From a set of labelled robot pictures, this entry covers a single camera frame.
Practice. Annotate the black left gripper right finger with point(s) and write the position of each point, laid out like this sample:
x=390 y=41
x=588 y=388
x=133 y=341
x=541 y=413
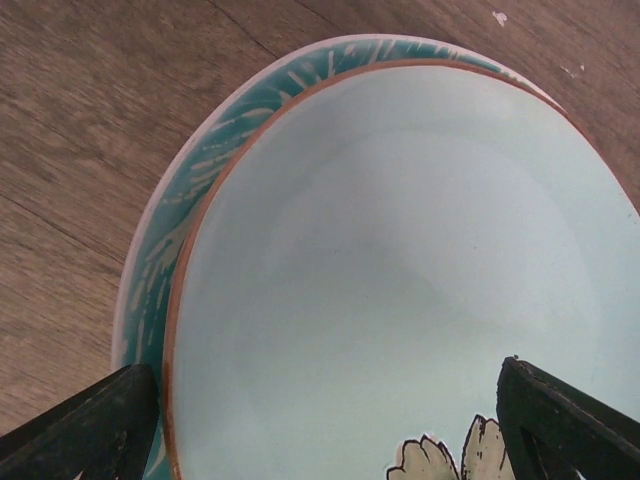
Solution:
x=552 y=430

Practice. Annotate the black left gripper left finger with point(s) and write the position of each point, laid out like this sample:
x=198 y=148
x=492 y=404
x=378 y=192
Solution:
x=103 y=432

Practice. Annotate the red teal floral plate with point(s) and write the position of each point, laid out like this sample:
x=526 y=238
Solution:
x=143 y=294

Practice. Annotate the light green round plate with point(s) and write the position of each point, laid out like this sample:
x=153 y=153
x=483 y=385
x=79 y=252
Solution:
x=358 y=271

